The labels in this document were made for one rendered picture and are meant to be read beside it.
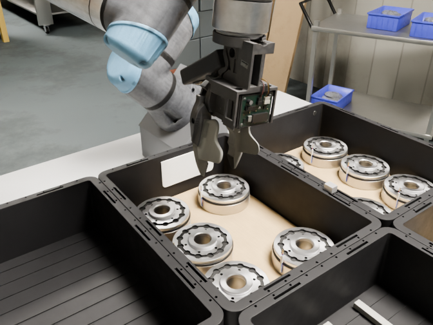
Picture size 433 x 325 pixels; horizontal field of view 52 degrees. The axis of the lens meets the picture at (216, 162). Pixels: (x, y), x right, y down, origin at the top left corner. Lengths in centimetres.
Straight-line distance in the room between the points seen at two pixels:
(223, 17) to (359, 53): 314
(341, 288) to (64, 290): 42
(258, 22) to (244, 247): 39
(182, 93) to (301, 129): 31
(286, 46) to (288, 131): 246
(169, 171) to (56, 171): 52
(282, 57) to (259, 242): 281
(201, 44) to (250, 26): 355
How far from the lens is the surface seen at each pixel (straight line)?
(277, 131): 104
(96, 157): 137
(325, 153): 104
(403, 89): 353
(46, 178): 130
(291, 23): 349
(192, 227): 78
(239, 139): 68
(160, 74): 109
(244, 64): 57
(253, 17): 57
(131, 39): 59
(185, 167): 90
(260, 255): 77
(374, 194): 97
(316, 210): 79
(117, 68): 108
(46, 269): 80
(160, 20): 60
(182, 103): 114
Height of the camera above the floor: 134
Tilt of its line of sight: 30 degrees down
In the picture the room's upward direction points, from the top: straight up
